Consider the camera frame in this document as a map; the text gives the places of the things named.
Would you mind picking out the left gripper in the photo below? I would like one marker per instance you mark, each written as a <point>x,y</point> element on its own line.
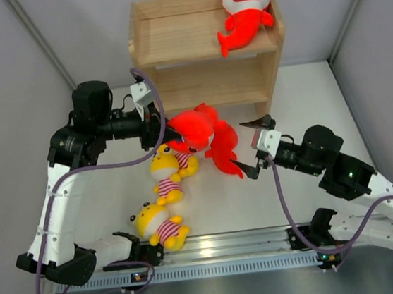
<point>152,128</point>

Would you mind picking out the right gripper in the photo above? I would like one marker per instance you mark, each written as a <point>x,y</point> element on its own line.
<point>262,122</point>

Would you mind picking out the red shark plush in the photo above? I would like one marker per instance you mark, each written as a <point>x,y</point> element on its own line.
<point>196,127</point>
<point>245,17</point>
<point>221,149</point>

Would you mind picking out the yellow striped plush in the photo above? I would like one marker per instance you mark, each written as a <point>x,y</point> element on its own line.
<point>164,169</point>
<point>154,223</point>
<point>188,163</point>

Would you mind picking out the yellow striped plush top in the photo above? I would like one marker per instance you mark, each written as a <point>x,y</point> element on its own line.
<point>188,163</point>

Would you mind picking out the yellow striped plush bottom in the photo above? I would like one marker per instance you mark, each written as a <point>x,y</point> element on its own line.
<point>154,223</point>

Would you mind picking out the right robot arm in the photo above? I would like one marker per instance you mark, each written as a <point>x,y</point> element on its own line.
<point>341,176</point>

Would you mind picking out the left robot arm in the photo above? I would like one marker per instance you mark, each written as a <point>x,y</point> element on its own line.
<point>73,154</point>

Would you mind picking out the wooden two-tier shelf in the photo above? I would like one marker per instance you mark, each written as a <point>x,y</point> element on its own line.
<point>175,43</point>

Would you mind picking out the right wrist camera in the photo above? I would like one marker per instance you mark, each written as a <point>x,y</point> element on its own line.
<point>266,141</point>

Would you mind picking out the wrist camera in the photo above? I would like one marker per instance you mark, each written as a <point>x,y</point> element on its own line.
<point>142,94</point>
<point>266,141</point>

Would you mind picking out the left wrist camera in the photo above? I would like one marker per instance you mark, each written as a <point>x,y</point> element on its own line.
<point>142,94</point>

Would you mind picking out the aluminium mounting rail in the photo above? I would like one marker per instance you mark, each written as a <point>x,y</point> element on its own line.
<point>242,242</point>

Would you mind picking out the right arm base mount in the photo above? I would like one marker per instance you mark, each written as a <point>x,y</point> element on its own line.
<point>318,237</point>

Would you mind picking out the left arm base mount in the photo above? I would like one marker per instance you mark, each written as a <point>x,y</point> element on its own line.
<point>152,255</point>

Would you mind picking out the grey slotted cable duct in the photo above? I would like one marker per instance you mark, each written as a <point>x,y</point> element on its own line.
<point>195,271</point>

